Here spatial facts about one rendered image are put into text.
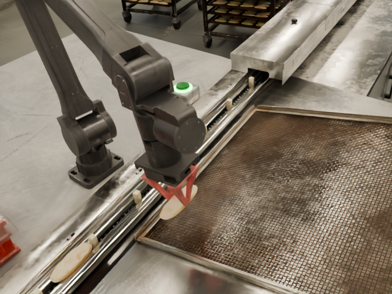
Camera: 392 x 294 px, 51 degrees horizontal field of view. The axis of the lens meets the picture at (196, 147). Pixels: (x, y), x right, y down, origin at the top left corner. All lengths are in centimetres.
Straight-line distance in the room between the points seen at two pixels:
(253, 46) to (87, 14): 76
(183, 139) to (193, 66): 91
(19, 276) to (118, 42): 47
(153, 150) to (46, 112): 74
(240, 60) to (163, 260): 76
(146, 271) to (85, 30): 41
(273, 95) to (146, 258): 72
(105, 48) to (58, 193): 49
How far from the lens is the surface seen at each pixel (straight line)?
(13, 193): 111
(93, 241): 86
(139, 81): 62
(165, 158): 69
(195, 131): 61
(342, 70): 147
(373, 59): 156
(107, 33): 68
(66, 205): 102
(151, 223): 82
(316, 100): 129
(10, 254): 95
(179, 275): 72
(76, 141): 94
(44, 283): 85
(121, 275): 76
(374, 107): 129
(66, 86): 94
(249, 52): 133
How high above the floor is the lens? 149
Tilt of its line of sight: 38 degrees down
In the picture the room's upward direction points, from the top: 6 degrees counter-clockwise
